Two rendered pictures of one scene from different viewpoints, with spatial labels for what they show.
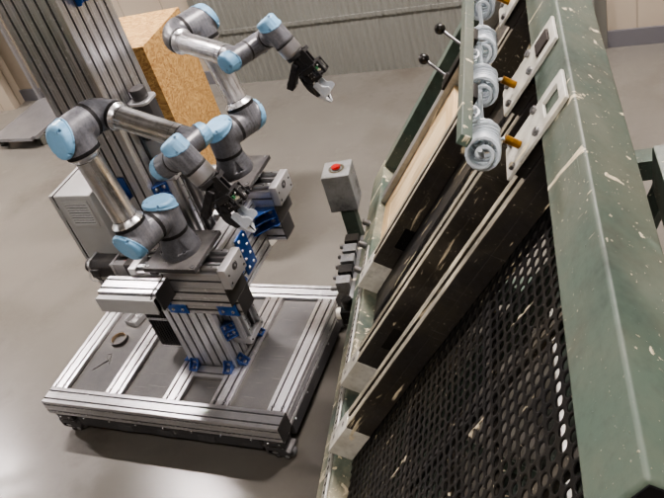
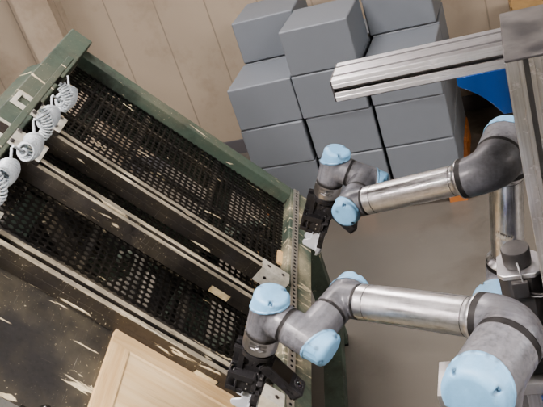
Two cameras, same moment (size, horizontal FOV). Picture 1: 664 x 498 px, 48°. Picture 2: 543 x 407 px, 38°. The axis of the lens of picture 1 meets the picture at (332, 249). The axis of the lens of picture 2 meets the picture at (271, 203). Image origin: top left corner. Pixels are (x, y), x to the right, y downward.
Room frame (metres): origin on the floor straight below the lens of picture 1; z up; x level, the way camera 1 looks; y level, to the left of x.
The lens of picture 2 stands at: (3.82, -0.17, 2.53)
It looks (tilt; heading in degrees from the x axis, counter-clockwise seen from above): 27 degrees down; 171
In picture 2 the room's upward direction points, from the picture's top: 19 degrees counter-clockwise
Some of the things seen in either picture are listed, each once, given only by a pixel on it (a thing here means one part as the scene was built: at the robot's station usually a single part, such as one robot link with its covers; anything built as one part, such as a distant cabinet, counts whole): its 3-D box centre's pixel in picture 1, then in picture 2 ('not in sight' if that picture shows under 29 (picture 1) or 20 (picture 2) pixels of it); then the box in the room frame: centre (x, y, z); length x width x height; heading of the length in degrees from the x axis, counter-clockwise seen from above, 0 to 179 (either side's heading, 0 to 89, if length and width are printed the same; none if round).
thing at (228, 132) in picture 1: (222, 135); not in sight; (2.75, 0.27, 1.20); 0.13 x 0.12 x 0.14; 124
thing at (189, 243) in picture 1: (176, 238); not in sight; (2.32, 0.52, 1.09); 0.15 x 0.15 x 0.10
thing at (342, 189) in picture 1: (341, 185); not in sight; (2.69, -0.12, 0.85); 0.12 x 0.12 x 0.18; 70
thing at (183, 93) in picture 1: (171, 127); not in sight; (4.26, 0.68, 0.63); 0.50 x 0.42 x 1.25; 155
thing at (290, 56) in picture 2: not in sight; (351, 96); (-0.79, 1.26, 0.65); 1.30 x 0.87 x 1.29; 58
